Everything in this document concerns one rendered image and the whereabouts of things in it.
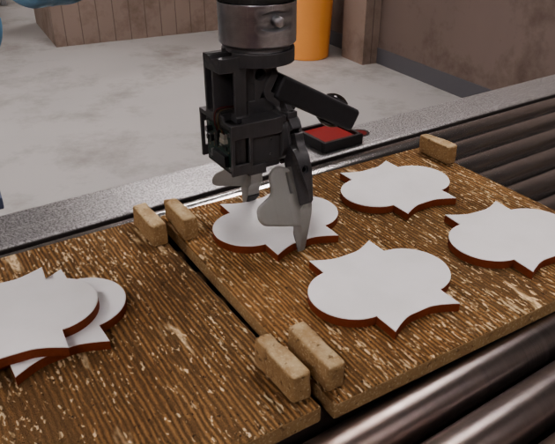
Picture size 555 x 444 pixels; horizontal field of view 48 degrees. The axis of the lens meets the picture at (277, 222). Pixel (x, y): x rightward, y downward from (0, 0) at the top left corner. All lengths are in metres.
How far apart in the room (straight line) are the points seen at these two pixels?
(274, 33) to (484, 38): 3.62
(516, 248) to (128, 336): 0.40
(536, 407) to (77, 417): 0.36
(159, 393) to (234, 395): 0.06
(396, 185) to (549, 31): 3.09
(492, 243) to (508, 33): 3.38
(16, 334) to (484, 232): 0.48
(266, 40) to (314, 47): 4.45
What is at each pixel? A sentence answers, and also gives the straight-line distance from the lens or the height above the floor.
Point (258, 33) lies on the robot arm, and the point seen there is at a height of 1.16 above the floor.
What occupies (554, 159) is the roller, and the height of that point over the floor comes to 0.91.
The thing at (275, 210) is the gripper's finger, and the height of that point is 0.99.
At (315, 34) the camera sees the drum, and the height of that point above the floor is 0.20.
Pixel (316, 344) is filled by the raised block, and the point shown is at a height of 0.96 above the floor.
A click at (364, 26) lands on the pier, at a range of 4.93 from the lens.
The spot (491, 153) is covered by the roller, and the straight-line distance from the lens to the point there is 0.99.
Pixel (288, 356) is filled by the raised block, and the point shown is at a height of 0.96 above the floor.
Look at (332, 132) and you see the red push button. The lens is 1.00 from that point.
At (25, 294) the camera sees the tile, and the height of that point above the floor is 0.96.
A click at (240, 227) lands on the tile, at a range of 0.69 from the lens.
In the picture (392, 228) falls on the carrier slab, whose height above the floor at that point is 0.94.
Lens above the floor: 1.29
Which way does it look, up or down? 29 degrees down
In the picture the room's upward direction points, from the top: straight up
